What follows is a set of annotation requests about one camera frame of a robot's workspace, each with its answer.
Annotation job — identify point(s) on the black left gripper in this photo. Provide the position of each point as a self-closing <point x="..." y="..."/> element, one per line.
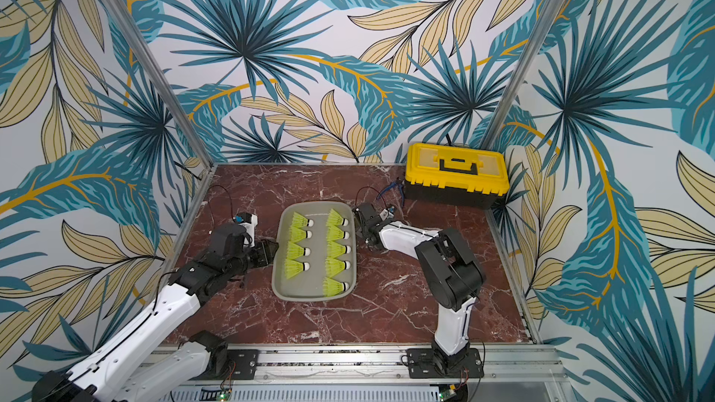
<point x="265" y="256"/>

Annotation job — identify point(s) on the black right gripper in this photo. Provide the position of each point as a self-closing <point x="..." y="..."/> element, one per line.
<point x="364" y="218"/>

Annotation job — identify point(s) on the green shuttlecock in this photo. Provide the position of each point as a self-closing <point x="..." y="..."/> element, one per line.
<point x="335" y="250"/>
<point x="298" y="234"/>
<point x="334" y="267"/>
<point x="333" y="288"/>
<point x="336" y="219"/>
<point x="295" y="252"/>
<point x="301" y="221"/>
<point x="335" y="233"/>
<point x="293" y="268"/>

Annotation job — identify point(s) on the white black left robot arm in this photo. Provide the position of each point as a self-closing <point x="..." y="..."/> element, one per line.
<point x="113" y="373"/>

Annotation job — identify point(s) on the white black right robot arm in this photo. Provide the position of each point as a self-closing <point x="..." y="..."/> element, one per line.
<point x="450" y="267"/>

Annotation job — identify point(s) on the grey plastic tray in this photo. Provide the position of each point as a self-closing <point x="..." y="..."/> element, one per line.
<point x="307" y="287"/>

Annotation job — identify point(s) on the yellow black toolbox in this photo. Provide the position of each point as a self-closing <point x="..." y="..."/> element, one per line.
<point x="453" y="175"/>

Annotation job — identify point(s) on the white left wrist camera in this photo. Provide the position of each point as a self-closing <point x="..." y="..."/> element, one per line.
<point x="249" y="222"/>

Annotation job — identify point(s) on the blue handled pliers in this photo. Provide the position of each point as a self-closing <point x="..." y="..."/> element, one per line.
<point x="398" y="186"/>

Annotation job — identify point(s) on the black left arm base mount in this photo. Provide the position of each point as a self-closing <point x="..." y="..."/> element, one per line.
<point x="208" y="356"/>

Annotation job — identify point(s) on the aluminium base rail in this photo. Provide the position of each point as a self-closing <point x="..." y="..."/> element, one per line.
<point x="534" y="369"/>

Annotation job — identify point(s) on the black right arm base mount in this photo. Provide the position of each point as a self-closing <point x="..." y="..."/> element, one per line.
<point x="432" y="363"/>

